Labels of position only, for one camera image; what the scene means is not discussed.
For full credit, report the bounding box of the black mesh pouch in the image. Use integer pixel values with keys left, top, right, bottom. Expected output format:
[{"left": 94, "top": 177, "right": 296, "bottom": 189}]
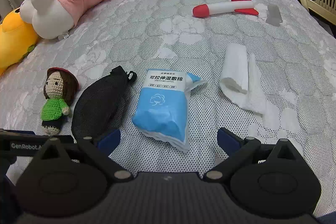
[{"left": 71, "top": 66, "right": 137, "bottom": 147}]

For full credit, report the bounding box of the white towel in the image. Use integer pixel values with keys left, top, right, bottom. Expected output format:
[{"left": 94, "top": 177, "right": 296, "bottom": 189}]
[{"left": 219, "top": 43, "right": 267, "bottom": 117}]

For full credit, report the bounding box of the crochet doll with red hat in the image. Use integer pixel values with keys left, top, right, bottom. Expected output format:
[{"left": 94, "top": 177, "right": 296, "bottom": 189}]
[{"left": 41, "top": 67, "right": 79, "bottom": 135}]

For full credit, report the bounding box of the yellow plush toy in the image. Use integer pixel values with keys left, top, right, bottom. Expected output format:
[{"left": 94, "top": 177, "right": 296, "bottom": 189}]
[{"left": 0, "top": 7, "right": 40, "bottom": 77}]

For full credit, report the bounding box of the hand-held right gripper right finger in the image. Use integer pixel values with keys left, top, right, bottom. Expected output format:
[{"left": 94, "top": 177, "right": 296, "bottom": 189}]
[{"left": 203, "top": 127, "right": 306, "bottom": 183}]

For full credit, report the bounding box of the red and white toy rocket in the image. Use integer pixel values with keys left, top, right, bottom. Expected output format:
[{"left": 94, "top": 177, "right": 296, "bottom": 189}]
[{"left": 192, "top": 0, "right": 259, "bottom": 18}]

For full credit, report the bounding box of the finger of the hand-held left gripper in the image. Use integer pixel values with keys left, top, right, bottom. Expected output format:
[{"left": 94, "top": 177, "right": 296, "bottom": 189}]
[{"left": 0, "top": 130, "right": 36, "bottom": 136}]

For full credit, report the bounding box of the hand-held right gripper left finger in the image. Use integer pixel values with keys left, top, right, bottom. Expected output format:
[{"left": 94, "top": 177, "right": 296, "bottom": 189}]
[{"left": 29, "top": 130, "right": 134, "bottom": 183}]

